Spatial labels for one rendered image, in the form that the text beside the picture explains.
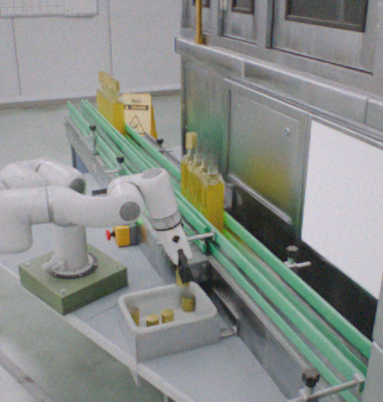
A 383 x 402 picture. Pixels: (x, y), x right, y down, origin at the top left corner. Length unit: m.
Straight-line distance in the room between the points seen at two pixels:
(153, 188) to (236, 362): 0.47
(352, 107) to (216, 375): 0.68
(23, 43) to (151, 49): 1.65
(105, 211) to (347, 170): 0.53
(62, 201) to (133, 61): 6.41
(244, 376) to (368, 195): 0.51
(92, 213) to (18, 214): 0.16
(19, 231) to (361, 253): 0.75
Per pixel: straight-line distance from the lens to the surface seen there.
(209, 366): 1.38
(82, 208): 1.21
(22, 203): 1.25
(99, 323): 1.54
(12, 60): 7.31
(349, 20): 1.30
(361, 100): 1.20
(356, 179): 1.22
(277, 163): 1.51
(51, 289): 1.59
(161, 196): 1.26
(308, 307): 1.31
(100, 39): 7.45
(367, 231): 1.22
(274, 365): 1.32
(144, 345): 1.37
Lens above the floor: 1.63
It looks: 23 degrees down
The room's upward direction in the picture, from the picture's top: straight up
